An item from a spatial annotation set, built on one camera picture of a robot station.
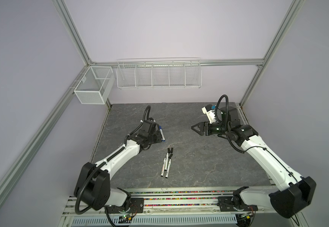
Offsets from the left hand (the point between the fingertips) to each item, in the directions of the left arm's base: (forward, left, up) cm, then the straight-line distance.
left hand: (160, 137), depth 85 cm
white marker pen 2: (-14, -1, -13) cm, 19 cm away
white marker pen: (-11, -3, -13) cm, 17 cm away
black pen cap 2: (-7, -6, -13) cm, 16 cm away
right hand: (-3, -19, +13) cm, 24 cm away
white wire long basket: (+41, -1, +17) cm, 45 cm away
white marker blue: (+6, -1, -13) cm, 14 cm away
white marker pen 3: (-15, -4, -13) cm, 20 cm away
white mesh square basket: (+42, +46, +10) cm, 62 cm away
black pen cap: (-3, -5, -13) cm, 14 cm away
